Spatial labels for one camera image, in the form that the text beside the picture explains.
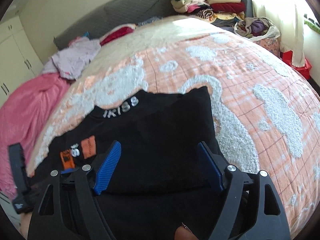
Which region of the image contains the black IKISS shirt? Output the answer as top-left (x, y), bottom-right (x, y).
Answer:
top-left (31, 87), bottom-right (220, 239)

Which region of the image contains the plastic bag of clothes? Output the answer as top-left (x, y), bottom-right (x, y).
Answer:
top-left (234, 17), bottom-right (280, 41)

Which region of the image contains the stack of folded clothes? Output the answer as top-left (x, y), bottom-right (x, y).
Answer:
top-left (171, 0), bottom-right (252, 26)

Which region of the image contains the right hand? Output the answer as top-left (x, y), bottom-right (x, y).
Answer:
top-left (174, 223), bottom-right (199, 240)

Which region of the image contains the orange white plaid bedspread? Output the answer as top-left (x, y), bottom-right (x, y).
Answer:
top-left (27, 16), bottom-right (319, 237)

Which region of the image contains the pink blanket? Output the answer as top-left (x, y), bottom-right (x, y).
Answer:
top-left (1, 73), bottom-right (71, 200)

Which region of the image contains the lilac crumpled garment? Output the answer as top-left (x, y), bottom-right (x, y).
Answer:
top-left (41, 37), bottom-right (101, 80)

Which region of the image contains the red box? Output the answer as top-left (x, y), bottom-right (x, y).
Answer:
top-left (281, 50), bottom-right (312, 80)

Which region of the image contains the floral storage box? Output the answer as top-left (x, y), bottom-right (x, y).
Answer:
top-left (254, 37), bottom-right (280, 58)

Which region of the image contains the white wardrobe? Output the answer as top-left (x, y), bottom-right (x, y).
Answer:
top-left (0, 16), bottom-right (43, 105)

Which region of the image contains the red pillow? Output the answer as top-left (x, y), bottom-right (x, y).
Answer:
top-left (99, 23), bottom-right (136, 46)

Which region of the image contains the grey quilted headboard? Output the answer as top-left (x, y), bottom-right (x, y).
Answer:
top-left (53, 0), bottom-right (176, 50)

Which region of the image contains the white curtain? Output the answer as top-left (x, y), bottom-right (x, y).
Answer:
top-left (252, 0), bottom-right (304, 57)

